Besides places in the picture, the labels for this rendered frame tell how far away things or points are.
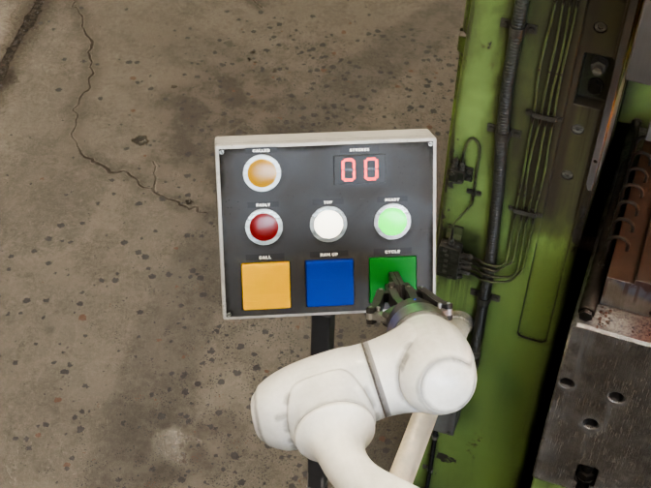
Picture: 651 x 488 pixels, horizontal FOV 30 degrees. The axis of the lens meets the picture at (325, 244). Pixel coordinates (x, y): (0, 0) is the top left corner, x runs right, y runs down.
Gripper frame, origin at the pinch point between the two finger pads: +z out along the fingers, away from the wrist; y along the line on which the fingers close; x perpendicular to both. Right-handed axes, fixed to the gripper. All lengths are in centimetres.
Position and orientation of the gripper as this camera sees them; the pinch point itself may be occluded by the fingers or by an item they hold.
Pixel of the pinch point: (396, 287)
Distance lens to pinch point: 188.6
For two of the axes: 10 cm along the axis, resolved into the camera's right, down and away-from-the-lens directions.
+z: -0.9, -2.6, 9.6
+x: -0.2, -9.6, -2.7
